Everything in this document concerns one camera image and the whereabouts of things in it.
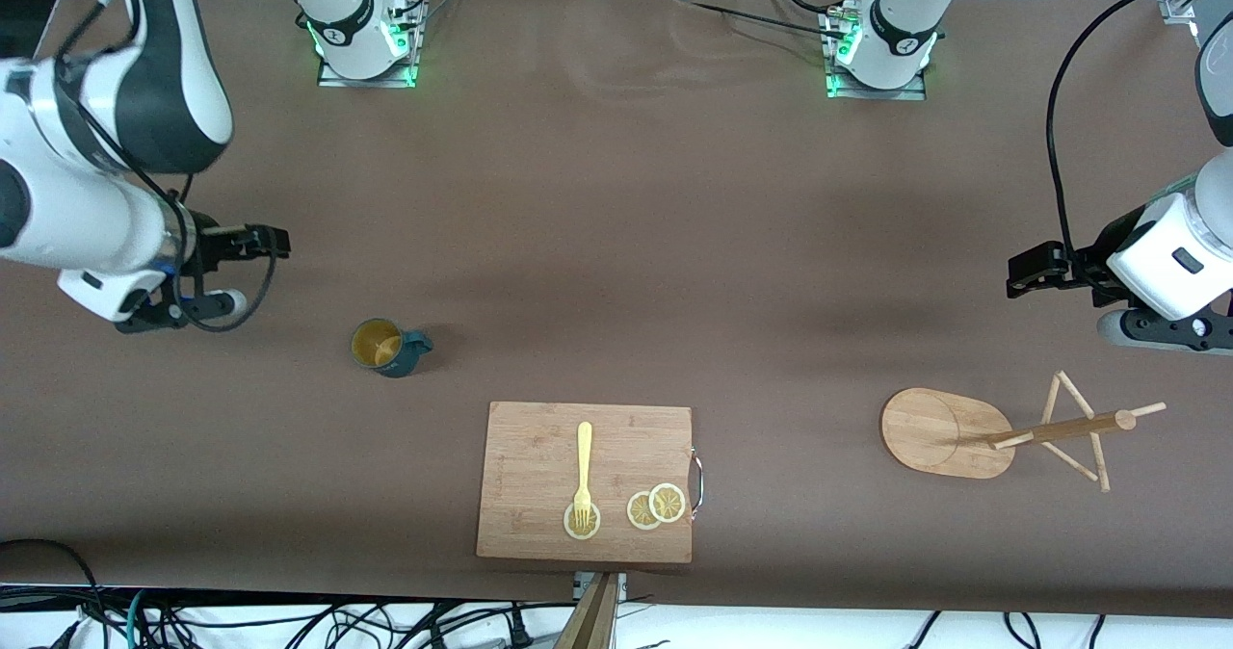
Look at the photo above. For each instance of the metal clamp bracket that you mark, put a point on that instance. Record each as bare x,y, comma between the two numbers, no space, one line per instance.
621,586

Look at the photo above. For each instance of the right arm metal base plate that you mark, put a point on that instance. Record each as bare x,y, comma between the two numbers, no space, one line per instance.
380,82

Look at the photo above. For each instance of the yellow plastic fork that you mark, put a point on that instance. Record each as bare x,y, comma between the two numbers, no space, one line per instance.
584,456

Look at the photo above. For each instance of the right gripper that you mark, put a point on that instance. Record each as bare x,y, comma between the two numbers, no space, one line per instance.
210,246

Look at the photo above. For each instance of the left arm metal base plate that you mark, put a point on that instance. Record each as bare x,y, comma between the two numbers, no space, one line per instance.
905,93

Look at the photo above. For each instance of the wooden cup rack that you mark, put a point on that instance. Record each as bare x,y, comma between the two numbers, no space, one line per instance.
930,432

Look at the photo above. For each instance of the bamboo cutting board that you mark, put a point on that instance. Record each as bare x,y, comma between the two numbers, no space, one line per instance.
530,476

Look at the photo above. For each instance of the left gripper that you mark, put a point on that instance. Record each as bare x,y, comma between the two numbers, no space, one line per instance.
1087,260

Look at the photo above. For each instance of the dried lemon slice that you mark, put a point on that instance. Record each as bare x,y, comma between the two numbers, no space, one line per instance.
594,526
667,503
638,512

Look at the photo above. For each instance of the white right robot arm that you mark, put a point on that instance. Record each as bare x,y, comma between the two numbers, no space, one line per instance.
87,216

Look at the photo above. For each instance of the dark teal mug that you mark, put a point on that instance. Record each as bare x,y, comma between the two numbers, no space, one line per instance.
405,360

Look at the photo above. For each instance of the wooden post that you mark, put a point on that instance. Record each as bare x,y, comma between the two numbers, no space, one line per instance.
592,620

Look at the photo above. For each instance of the brown table cover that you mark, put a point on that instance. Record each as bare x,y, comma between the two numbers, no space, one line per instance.
616,196

